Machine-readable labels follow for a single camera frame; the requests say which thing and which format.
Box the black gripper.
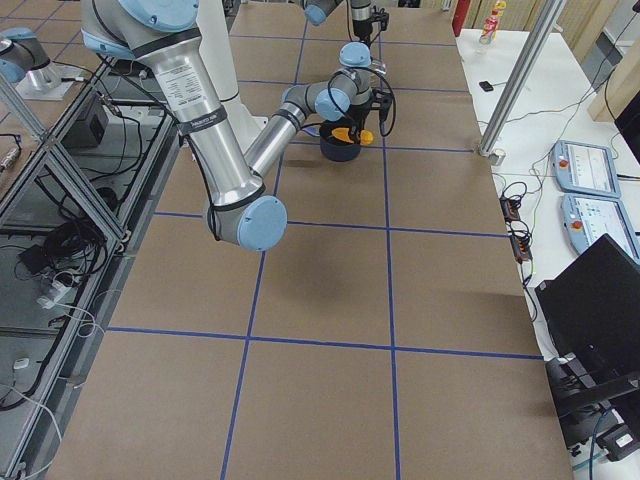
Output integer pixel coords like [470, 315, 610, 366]
[350, 88, 393, 131]
[352, 7, 389, 46]

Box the yellow corn cob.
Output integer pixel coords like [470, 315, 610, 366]
[330, 127, 375, 145]

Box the small black device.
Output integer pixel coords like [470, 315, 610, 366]
[479, 81, 494, 92]

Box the red plastic bottle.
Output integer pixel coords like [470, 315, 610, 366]
[479, 1, 507, 46]

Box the black orange power strip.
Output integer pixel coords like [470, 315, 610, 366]
[499, 196, 533, 264]

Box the upper teach pendant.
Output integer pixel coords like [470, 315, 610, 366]
[551, 140, 621, 198]

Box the teach pendant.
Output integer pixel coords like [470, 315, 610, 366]
[551, 140, 621, 198]
[561, 193, 639, 262]

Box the lower teach pendant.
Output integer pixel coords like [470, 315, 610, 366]
[561, 193, 639, 262]

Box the black laptop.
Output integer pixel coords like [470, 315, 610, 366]
[535, 234, 639, 374]

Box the blue saucepan with handle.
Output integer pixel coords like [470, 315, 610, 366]
[319, 124, 361, 162]

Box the aluminium frame post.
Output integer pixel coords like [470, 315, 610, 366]
[478, 0, 567, 166]

